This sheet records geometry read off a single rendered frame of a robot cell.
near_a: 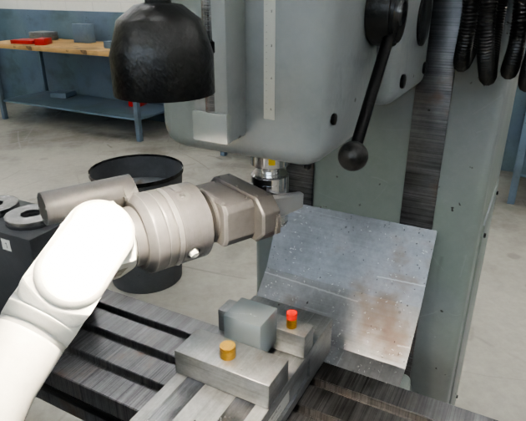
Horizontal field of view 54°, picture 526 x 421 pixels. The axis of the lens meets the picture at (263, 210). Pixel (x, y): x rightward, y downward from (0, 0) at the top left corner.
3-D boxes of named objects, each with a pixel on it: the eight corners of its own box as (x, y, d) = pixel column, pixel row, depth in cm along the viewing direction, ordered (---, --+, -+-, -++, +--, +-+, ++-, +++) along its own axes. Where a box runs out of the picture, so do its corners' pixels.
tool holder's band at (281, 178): (290, 185, 62) (290, 178, 62) (251, 186, 62) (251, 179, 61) (285, 173, 66) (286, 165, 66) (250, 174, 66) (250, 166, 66)
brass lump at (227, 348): (230, 362, 69) (230, 352, 68) (216, 357, 70) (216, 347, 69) (239, 353, 71) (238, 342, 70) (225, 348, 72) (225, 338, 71)
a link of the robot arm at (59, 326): (149, 220, 50) (71, 345, 43) (126, 249, 57) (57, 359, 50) (90, 184, 49) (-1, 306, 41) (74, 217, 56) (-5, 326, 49)
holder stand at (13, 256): (48, 332, 93) (27, 233, 85) (-34, 302, 102) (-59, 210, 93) (94, 299, 103) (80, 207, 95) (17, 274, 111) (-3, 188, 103)
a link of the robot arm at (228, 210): (282, 183, 57) (188, 208, 50) (280, 260, 61) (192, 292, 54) (220, 155, 66) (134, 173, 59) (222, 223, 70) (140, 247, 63)
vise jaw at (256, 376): (268, 410, 67) (269, 386, 65) (175, 372, 73) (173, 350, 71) (288, 382, 71) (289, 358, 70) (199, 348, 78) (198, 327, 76)
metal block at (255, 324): (260, 362, 73) (260, 327, 70) (224, 348, 75) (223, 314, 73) (276, 341, 77) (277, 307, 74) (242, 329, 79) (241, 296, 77)
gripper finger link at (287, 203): (299, 210, 66) (260, 221, 62) (300, 186, 64) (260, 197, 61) (307, 214, 65) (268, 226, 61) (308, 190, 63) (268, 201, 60)
